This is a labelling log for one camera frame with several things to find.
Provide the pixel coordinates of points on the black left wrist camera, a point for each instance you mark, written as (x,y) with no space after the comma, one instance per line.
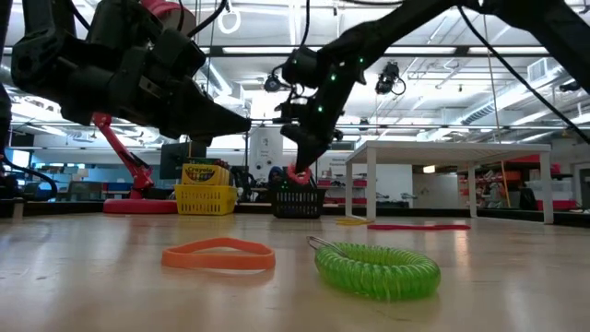
(177,53)

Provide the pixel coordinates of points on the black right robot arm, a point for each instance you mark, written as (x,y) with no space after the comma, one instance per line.
(392,27)

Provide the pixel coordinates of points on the black overhead frame bar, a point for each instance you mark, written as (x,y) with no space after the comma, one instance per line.
(212,50)

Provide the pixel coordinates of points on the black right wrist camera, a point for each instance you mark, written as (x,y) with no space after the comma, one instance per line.
(288,111)

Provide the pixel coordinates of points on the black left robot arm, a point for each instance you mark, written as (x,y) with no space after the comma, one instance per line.
(37,60)

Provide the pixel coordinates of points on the black ceiling camera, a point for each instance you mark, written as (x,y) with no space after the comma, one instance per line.
(271,85)
(387,78)

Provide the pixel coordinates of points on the white table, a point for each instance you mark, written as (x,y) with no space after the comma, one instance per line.
(442,152)

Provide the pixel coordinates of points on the red silicone wristband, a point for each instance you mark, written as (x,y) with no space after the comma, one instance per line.
(415,227)

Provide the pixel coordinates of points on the black ceiling fixture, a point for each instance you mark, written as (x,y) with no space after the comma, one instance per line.
(571,85)

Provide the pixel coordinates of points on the yellow green crayon box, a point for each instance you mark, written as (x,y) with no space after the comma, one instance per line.
(205,161)
(203,175)

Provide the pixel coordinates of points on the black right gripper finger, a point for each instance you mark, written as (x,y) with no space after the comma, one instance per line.
(306,157)

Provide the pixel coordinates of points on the black metal frame stand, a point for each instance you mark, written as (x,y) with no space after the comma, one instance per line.
(263,120)

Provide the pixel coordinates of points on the yellow plastic basket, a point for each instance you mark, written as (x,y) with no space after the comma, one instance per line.
(205,200)

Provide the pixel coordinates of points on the yellow silicone wristband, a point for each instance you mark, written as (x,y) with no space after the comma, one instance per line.
(352,222)

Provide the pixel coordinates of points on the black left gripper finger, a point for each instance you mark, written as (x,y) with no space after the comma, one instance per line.
(207,120)

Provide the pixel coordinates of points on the orange silicone wristband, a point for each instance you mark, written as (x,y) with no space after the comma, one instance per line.
(221,262)

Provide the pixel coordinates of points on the black monitor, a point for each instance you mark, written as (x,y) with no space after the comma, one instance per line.
(175,161)

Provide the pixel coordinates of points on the black plastic basket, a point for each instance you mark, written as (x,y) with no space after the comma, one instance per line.
(297,203)

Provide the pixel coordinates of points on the silver ventilation duct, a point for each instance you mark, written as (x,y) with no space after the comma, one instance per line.
(516,94)

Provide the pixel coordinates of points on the red desk lamp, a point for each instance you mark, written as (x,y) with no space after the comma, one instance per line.
(138,206)

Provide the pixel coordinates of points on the person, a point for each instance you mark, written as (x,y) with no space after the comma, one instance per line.
(275,175)
(527,196)

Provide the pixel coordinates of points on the red storage shelf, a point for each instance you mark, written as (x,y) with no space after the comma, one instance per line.
(558,204)

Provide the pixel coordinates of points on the black background robot arm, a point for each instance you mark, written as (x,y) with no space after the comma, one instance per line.
(242,177)

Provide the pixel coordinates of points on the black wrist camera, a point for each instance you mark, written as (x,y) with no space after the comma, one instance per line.
(177,53)
(288,111)

